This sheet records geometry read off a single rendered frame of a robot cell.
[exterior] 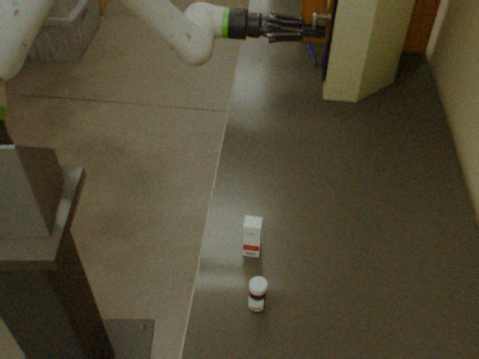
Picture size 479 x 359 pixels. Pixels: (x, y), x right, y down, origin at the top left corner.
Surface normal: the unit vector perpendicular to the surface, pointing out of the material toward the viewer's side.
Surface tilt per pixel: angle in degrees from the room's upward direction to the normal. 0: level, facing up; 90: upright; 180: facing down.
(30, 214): 90
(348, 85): 90
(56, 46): 96
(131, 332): 0
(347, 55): 90
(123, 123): 0
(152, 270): 0
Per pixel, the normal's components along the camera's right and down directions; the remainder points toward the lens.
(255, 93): 0.08, -0.68
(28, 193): 0.13, 0.72
